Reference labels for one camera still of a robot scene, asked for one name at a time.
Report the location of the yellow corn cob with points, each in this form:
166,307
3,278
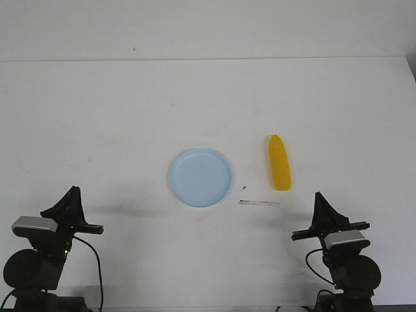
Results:
279,164

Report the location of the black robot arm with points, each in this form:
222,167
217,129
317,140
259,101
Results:
34,274
356,277

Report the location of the clear tape strip horizontal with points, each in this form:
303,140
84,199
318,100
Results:
259,203

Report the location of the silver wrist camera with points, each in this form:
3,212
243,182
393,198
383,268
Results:
350,238
37,223

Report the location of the light blue round plate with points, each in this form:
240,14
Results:
200,177

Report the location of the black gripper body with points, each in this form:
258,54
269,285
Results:
58,243
336,253

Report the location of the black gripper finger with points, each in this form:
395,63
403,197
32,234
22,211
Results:
68,210
325,217

